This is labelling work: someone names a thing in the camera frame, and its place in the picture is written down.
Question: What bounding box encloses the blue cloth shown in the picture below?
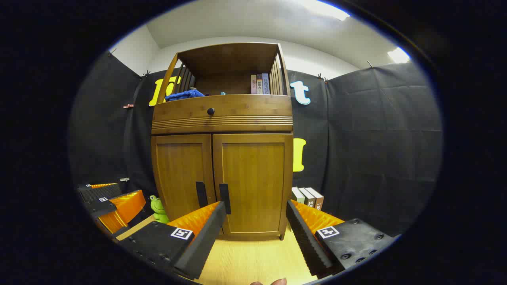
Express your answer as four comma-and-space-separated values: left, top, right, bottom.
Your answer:
165, 89, 206, 102

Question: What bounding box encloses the reddish brown book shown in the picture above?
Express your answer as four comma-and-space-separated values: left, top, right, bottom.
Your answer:
305, 187, 324, 211

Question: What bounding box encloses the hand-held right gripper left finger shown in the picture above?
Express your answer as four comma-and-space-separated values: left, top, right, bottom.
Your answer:
119, 201, 227, 280

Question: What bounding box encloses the ceiling light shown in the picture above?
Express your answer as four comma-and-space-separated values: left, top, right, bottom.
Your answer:
387, 47, 411, 64
305, 0, 351, 21

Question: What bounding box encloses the black backdrop cloth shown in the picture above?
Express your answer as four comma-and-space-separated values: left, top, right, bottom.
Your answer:
68, 51, 443, 238

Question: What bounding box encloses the wooden cabinet drawer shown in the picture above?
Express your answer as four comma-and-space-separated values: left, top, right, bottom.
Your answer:
152, 94, 293, 134

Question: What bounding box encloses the green frog toy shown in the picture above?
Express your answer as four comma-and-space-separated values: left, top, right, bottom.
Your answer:
149, 195, 170, 224

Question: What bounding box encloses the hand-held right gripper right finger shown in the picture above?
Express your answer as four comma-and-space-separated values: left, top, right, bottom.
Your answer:
286, 199, 396, 278

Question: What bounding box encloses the dark brown book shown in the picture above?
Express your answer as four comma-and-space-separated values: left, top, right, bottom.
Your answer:
298, 187, 316, 208

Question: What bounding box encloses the black door handle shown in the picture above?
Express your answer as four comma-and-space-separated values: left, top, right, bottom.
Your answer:
219, 183, 231, 215
196, 181, 208, 208

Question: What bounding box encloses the wooden shoe cabinet door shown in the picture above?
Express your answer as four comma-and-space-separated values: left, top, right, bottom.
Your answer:
151, 134, 216, 222
213, 133, 294, 237

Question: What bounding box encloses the wooden double-door shoe cabinet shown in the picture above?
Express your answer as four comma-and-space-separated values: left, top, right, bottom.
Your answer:
151, 42, 294, 241

